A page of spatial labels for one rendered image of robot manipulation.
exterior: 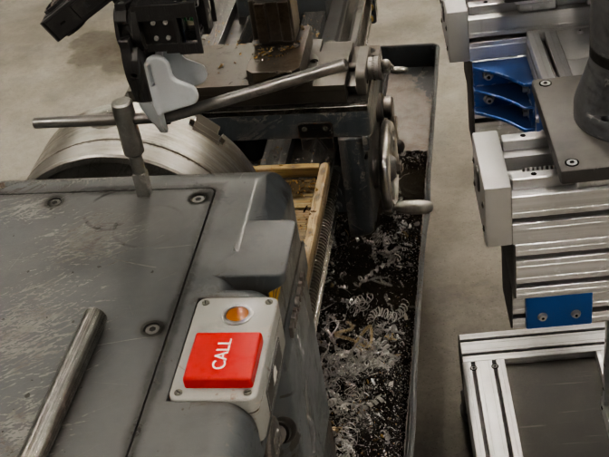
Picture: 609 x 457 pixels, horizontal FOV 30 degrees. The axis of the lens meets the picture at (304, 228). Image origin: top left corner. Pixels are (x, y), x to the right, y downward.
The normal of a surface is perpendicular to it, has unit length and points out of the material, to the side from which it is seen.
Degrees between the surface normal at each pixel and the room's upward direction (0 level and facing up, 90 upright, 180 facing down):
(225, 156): 53
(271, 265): 0
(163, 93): 90
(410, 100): 0
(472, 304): 0
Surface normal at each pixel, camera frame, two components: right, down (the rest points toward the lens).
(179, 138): 0.40, -0.70
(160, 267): -0.13, -0.80
